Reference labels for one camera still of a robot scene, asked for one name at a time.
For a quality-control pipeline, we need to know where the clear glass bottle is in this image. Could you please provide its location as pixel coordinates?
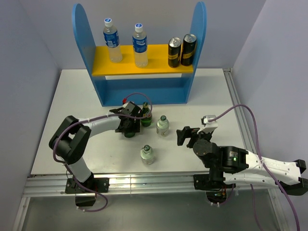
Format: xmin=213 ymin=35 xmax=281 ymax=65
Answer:
xmin=140 ymin=144 xmax=154 ymax=165
xmin=156 ymin=115 xmax=169 ymax=137

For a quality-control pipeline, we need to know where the black can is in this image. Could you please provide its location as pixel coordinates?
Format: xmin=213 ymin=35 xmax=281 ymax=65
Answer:
xmin=180 ymin=34 xmax=197 ymax=66
xmin=168 ymin=37 xmax=181 ymax=68

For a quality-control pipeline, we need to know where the aluminium front rail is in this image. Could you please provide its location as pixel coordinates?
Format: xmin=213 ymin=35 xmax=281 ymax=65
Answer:
xmin=21 ymin=169 xmax=276 ymax=197

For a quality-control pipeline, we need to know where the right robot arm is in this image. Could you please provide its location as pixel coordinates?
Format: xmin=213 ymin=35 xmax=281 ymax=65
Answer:
xmin=176 ymin=126 xmax=308 ymax=196

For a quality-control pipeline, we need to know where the black can left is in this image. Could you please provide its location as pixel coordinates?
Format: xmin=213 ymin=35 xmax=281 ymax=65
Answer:
xmin=168 ymin=37 xmax=181 ymax=68

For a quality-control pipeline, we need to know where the purple cable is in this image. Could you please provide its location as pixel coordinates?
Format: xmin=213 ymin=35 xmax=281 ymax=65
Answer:
xmin=209 ymin=104 xmax=301 ymax=231
xmin=52 ymin=92 xmax=153 ymax=212

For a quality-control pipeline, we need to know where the Pocari Sweat bottle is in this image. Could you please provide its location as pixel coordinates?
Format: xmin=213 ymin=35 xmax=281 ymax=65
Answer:
xmin=103 ymin=18 xmax=123 ymax=63
xmin=132 ymin=23 xmax=148 ymax=68

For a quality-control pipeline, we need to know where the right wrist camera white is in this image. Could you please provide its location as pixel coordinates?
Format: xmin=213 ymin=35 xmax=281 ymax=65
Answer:
xmin=197 ymin=115 xmax=218 ymax=134

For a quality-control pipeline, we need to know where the clear glass bottle front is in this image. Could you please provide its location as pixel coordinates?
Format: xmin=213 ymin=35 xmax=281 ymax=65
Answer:
xmin=140 ymin=144 xmax=154 ymax=165

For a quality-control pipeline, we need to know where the aluminium side rail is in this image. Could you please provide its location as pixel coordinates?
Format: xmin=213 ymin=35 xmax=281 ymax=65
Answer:
xmin=223 ymin=68 xmax=257 ymax=153

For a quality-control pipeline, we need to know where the blue and yellow shelf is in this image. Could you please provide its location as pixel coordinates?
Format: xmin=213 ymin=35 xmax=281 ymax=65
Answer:
xmin=72 ymin=1 xmax=207 ymax=106

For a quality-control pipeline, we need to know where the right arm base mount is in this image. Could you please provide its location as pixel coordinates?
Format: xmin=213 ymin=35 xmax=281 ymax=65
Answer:
xmin=193 ymin=174 xmax=236 ymax=207

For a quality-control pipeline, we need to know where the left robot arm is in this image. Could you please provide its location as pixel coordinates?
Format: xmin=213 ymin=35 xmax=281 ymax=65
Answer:
xmin=49 ymin=102 xmax=142 ymax=192

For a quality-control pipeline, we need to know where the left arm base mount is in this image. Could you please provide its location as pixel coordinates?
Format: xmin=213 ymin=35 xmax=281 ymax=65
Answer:
xmin=64 ymin=178 xmax=109 ymax=207

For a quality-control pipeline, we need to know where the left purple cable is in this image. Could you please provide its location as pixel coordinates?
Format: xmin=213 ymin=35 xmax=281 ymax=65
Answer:
xmin=52 ymin=92 xmax=153 ymax=212

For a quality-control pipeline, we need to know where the green glass bottle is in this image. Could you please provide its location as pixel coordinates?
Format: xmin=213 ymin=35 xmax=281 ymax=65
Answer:
xmin=141 ymin=102 xmax=153 ymax=127
xmin=124 ymin=128 xmax=136 ymax=138

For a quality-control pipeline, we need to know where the clear glass bottle rear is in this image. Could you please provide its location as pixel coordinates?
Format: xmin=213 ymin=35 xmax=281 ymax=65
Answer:
xmin=156 ymin=115 xmax=169 ymax=137

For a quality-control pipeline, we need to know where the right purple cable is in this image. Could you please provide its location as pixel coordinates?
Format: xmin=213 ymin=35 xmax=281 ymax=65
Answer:
xmin=209 ymin=104 xmax=301 ymax=231

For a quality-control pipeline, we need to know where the black can right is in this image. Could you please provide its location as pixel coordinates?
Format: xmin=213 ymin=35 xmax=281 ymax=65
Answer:
xmin=180 ymin=34 xmax=197 ymax=66

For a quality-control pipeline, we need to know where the green glass bottle front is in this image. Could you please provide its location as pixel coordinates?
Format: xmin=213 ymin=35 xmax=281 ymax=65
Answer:
xmin=124 ymin=128 xmax=136 ymax=138

